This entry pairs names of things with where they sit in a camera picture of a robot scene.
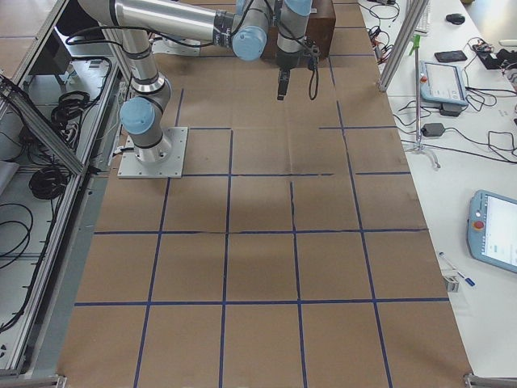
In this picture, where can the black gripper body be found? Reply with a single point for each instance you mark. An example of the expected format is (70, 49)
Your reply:
(287, 60)

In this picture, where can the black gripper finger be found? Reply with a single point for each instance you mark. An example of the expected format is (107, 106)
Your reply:
(283, 81)

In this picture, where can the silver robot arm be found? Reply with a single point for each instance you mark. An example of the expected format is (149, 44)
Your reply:
(139, 29)

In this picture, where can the dark wooden drawer cabinet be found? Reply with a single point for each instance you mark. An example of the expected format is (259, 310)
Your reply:
(320, 29)

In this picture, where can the silver tripod stand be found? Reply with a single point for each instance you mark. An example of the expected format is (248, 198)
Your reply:
(418, 147)

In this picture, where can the black power adapter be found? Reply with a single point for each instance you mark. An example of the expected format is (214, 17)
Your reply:
(433, 130)

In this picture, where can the far teach pendant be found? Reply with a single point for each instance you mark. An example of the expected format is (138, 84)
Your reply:
(442, 83)

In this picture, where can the teach pendant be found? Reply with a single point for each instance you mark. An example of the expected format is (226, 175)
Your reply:
(442, 83)
(491, 229)

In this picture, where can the black smartphone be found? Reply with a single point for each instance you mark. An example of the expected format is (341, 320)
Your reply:
(450, 56)

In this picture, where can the black computer mouse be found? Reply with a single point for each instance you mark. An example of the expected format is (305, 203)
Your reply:
(455, 18)

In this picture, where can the brown paper table cover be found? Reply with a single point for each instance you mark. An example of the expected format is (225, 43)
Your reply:
(293, 252)

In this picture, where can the near teach pendant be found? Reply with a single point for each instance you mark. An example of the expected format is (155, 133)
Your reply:
(491, 229)

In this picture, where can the blue white pen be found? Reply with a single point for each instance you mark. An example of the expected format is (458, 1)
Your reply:
(467, 279)

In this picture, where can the aluminium frame post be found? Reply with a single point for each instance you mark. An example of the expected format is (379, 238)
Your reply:
(415, 24)

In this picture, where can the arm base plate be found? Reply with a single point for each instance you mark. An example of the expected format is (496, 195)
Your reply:
(165, 160)

